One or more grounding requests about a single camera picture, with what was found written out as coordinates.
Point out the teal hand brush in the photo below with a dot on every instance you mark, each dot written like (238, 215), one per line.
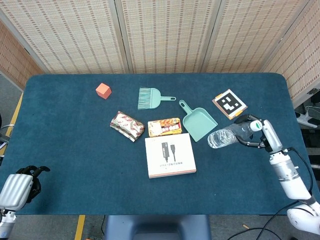
(150, 98)

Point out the white power strip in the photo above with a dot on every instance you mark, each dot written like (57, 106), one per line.
(305, 120)

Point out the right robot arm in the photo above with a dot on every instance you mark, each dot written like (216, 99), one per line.
(295, 185)

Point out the fiducial marker board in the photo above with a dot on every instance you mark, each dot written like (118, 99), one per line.
(230, 103)

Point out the transparent water bottle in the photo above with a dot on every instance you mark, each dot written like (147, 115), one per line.
(227, 137)

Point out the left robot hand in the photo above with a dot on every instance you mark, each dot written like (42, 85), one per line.
(15, 190)

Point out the teal dustpan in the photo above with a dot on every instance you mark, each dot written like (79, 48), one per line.
(197, 122)

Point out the orange cube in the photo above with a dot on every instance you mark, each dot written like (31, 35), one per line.
(103, 91)

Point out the woven folding screen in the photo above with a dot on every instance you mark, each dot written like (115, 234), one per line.
(160, 35)

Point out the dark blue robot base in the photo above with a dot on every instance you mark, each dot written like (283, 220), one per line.
(157, 227)

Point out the yellow red snack packet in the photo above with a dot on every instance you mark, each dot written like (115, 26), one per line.
(164, 127)

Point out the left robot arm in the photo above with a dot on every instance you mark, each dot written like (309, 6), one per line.
(6, 222)

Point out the silver red snack bag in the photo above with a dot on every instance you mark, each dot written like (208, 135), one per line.
(127, 125)

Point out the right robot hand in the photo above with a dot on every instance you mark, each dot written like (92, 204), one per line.
(267, 136)

